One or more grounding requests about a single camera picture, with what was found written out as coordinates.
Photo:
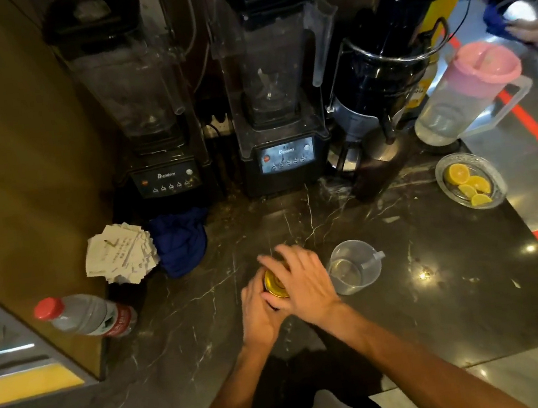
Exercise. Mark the clear pitcher with pink lid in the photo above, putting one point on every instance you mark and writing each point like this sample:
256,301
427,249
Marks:
463,94

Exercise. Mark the white power strip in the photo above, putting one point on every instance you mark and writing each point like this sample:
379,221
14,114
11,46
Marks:
218,126

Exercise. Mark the person's left forearm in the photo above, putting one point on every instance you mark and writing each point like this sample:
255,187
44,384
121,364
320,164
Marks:
232,401

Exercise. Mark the clear plastic measuring cup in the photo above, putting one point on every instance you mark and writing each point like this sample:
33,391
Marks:
355,269

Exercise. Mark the clear glass bowl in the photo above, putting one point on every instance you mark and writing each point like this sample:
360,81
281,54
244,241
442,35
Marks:
494,174

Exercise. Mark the person's right forearm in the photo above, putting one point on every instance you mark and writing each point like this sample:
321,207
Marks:
401,362

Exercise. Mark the person's right hand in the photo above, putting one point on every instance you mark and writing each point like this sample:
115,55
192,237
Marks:
308,288

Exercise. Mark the glass display cabinet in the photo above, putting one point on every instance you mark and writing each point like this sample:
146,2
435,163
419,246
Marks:
4,343

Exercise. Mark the small blue rag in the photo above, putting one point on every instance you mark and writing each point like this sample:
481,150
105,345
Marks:
495,22

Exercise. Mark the person's right fingers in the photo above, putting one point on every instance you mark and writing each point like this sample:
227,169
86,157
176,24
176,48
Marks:
292,258

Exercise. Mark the orange slice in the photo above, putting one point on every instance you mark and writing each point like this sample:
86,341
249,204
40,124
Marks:
458,172
466,190
481,184
481,200

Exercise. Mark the stack of white paper slips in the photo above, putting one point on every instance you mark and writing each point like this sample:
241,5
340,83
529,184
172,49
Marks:
119,255

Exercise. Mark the blue cloth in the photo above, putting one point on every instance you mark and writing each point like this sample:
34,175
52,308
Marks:
179,241

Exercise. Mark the black slow juicer machine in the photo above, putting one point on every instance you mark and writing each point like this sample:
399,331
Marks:
381,80

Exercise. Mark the black blender with dark panel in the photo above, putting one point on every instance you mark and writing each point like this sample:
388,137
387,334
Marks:
135,105

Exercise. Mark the person's left hand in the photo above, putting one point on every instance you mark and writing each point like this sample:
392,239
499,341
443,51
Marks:
258,320

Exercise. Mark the water bottle with red cap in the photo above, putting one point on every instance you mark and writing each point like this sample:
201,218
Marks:
85,317

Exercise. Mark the person's left fingers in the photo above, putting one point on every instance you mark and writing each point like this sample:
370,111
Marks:
252,297

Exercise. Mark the black blender with lit panel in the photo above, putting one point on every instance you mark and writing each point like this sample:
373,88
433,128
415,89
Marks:
272,86

